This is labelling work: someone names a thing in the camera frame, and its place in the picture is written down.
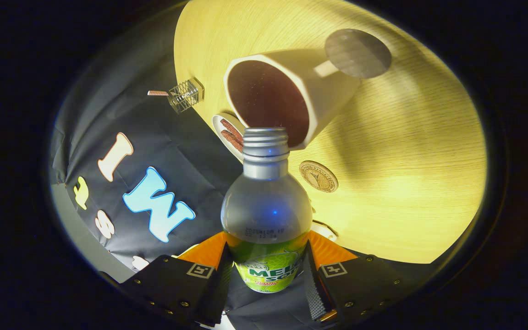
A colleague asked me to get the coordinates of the beige cup with wooden handle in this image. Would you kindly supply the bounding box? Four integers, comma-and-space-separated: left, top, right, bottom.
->
224, 28, 392, 151

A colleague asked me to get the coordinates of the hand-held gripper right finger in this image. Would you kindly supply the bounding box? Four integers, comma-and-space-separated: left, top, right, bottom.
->
302, 231, 429, 327

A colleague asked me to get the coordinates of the reddish brown meat slice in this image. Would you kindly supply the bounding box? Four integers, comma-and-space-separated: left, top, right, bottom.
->
220, 130, 245, 154
220, 118, 244, 143

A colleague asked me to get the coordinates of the silver and green juice bottle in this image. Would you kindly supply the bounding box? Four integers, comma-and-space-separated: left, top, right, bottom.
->
221, 127, 314, 294

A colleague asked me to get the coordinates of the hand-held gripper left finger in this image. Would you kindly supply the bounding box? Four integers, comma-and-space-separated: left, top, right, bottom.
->
100, 231, 235, 328

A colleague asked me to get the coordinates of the metal wire basket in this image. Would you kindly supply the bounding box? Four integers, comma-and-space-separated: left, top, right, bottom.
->
168, 77, 205, 114

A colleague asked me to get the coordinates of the round cork coaster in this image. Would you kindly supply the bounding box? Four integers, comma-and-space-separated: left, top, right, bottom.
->
299, 160, 339, 193

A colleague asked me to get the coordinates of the white divided tray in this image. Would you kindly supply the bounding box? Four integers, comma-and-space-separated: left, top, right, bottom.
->
311, 220, 339, 242

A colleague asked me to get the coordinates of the black backdrop cloth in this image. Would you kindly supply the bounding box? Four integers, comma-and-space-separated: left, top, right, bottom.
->
49, 5, 411, 330

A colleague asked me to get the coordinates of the white oval plate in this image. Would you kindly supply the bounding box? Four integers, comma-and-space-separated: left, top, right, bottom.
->
212, 113, 248, 163

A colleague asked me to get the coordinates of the wooden table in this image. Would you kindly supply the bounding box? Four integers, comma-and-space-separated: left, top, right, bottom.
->
174, 0, 488, 265

